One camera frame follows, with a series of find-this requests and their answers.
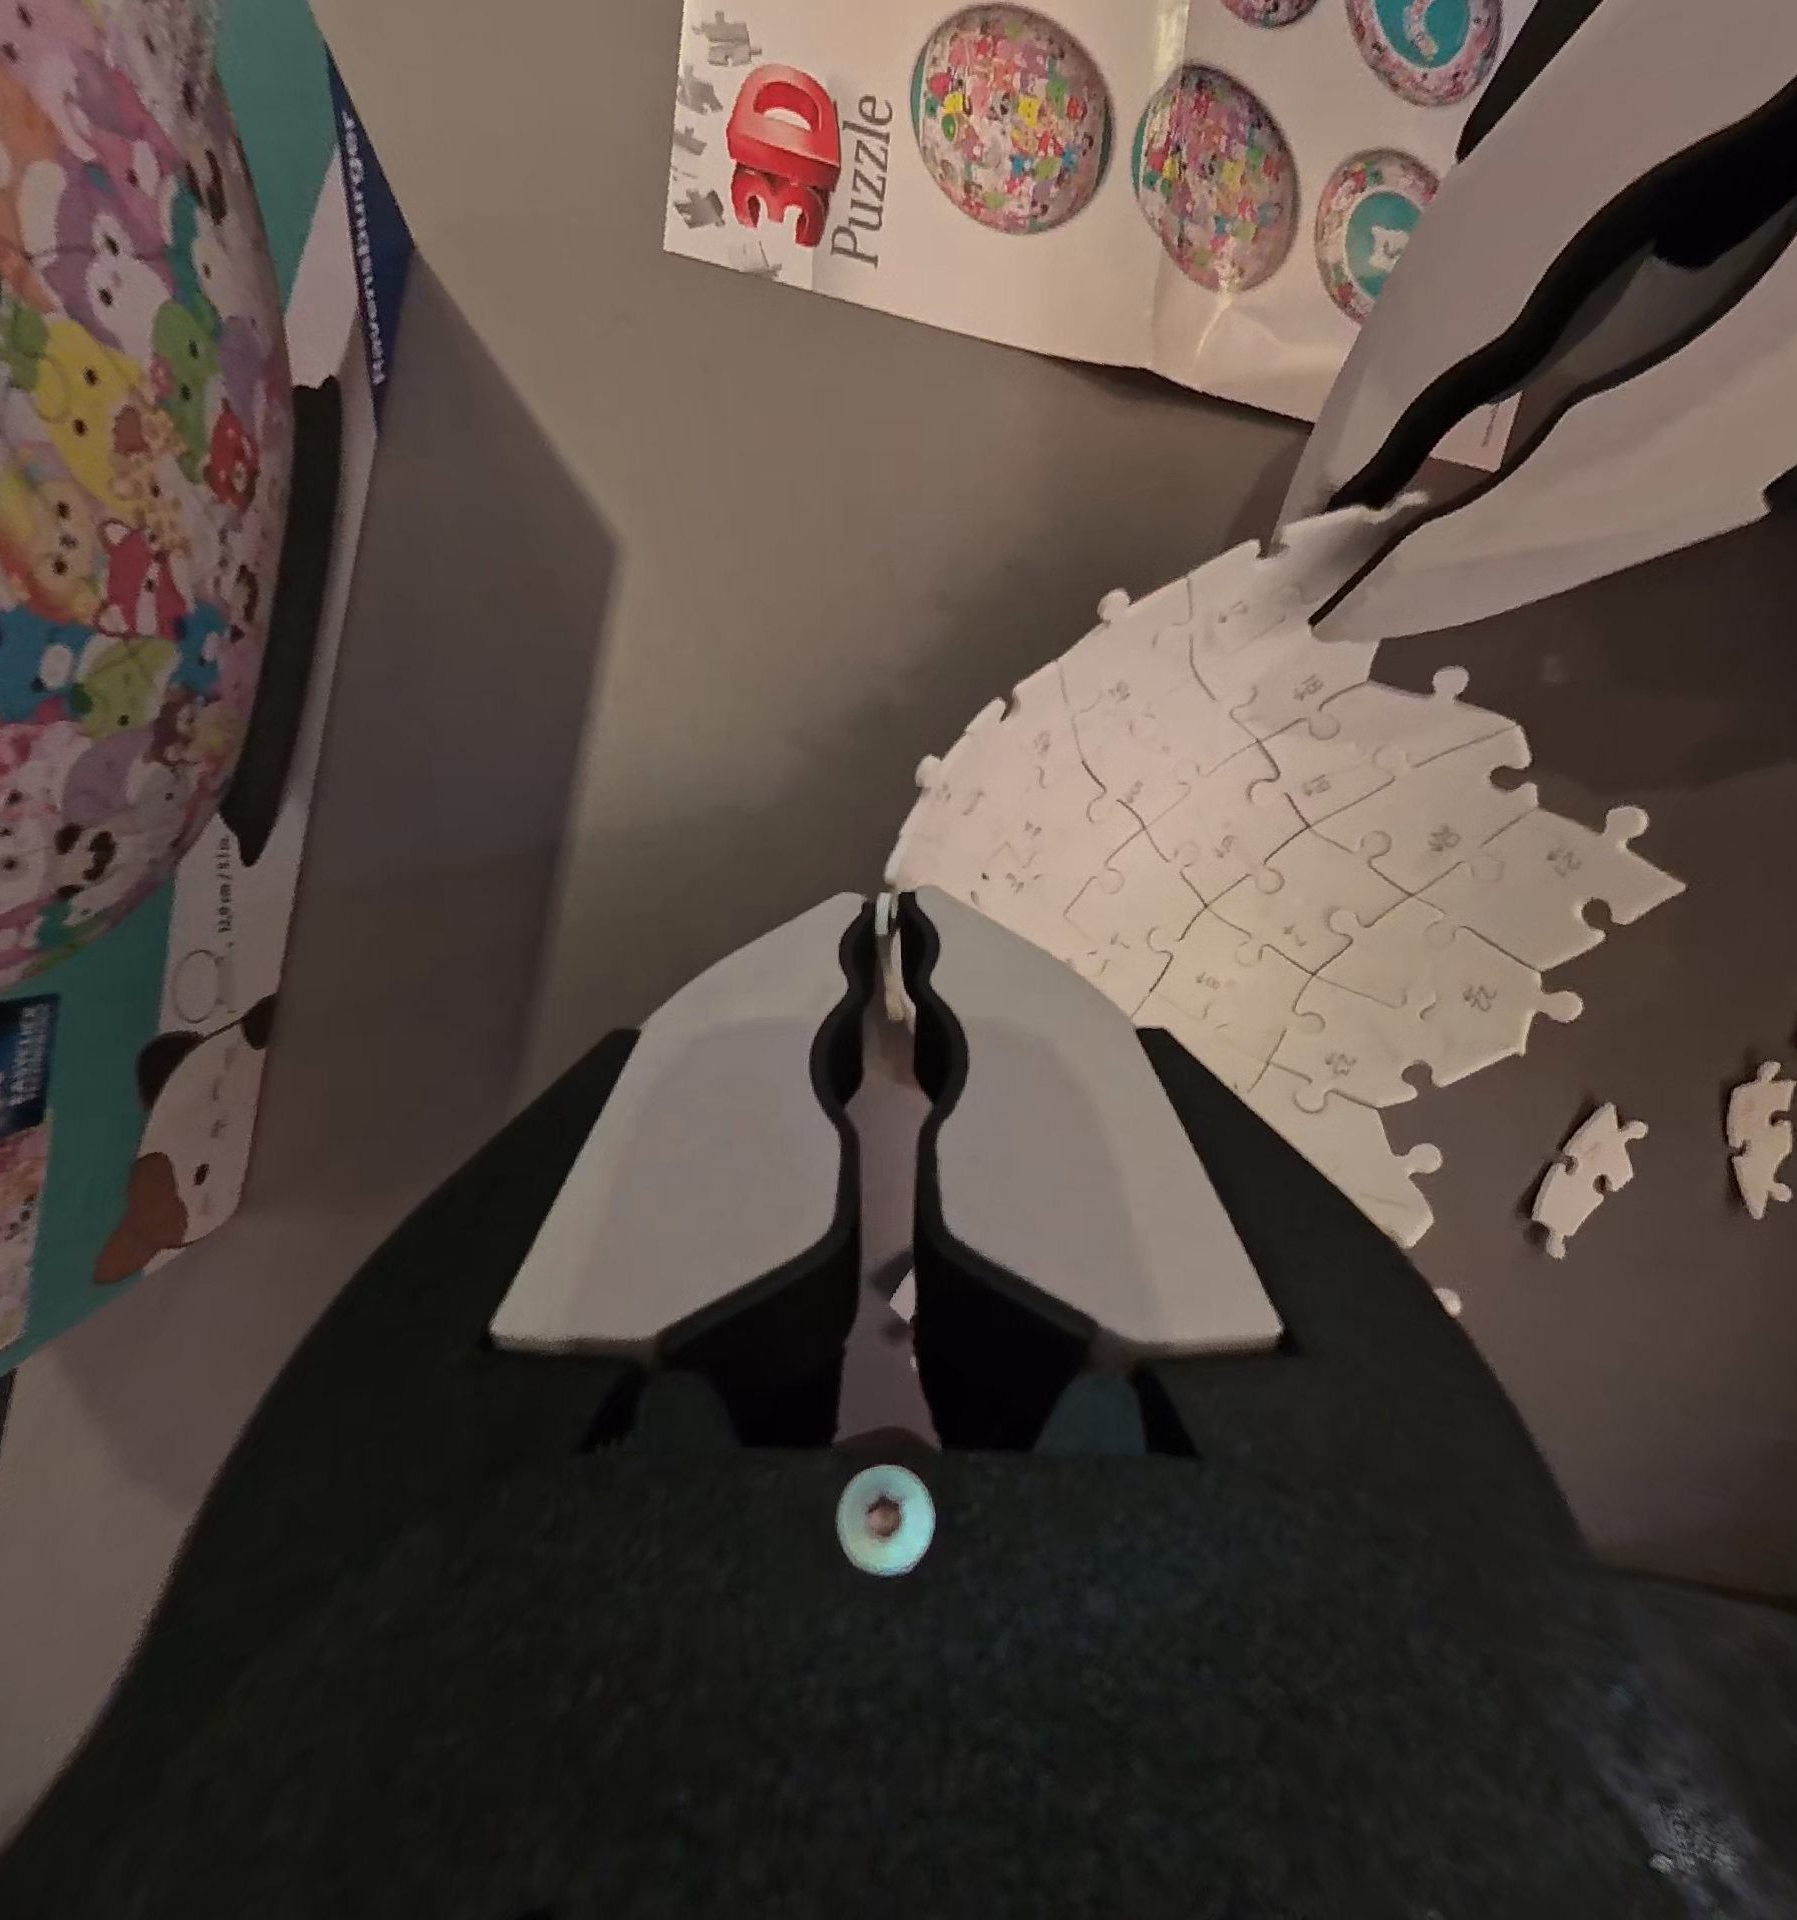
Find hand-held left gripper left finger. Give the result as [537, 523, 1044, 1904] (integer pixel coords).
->
[491, 889, 877, 1447]

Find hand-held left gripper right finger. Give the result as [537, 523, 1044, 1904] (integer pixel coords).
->
[894, 886, 1286, 1447]

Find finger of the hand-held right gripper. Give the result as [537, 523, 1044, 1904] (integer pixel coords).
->
[1271, 0, 1797, 523]
[1303, 178, 1797, 640]

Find partly built puzzle ball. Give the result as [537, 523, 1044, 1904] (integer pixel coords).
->
[887, 503, 1685, 1243]

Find scattered loose puzzle pieces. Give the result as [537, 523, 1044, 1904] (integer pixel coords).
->
[1529, 972, 1797, 1260]

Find colourful puzzle box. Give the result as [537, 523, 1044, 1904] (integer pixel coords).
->
[0, 0, 413, 1418]

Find printed instruction leaflet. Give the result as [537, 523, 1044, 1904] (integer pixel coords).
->
[664, 0, 1529, 471]

